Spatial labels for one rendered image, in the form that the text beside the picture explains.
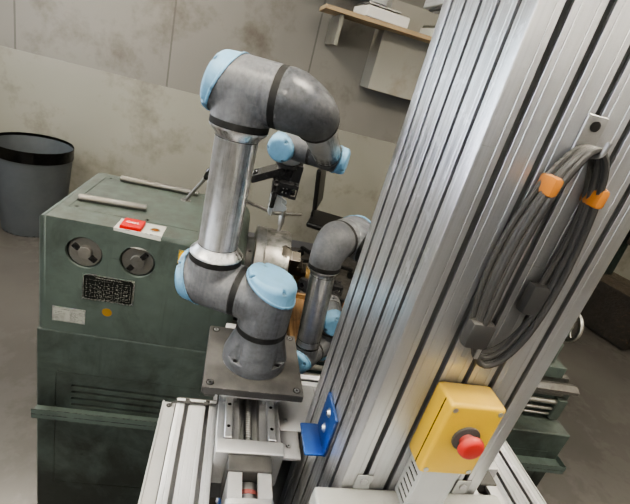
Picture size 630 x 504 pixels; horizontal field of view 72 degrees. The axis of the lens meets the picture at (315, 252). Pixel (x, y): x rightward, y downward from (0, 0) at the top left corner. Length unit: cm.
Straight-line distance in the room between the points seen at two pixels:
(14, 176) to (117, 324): 256
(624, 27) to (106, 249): 127
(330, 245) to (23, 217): 319
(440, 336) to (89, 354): 125
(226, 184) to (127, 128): 357
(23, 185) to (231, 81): 324
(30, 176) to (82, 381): 245
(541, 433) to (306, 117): 175
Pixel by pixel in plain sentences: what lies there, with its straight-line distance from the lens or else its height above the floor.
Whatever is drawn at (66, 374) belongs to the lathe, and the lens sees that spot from 172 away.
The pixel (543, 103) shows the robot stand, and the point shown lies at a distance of 55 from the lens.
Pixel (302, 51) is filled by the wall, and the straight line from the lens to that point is 425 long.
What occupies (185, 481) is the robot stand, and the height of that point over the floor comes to 108.
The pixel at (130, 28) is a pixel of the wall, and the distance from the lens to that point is 433.
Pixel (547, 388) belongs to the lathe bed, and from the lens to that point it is 214.
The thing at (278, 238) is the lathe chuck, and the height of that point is 123.
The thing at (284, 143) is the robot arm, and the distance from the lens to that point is 118.
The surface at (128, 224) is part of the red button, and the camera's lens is 138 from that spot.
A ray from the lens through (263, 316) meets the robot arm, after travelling 93.
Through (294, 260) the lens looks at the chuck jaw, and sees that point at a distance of 153.
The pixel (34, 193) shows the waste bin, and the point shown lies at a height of 39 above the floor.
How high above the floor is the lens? 182
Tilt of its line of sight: 23 degrees down
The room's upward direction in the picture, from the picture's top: 16 degrees clockwise
